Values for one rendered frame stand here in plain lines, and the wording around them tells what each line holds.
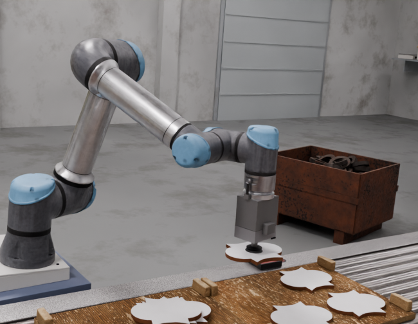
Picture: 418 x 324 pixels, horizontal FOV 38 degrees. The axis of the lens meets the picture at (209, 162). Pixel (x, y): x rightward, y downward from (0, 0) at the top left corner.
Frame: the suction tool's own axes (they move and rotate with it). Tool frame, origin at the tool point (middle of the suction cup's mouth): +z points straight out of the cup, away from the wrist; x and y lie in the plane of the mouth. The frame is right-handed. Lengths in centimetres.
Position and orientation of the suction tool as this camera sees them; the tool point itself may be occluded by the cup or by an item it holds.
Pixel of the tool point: (253, 254)
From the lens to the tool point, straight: 151.2
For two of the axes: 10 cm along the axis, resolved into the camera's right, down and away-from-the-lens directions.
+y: 6.7, -1.2, 7.3
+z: -0.6, 9.7, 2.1
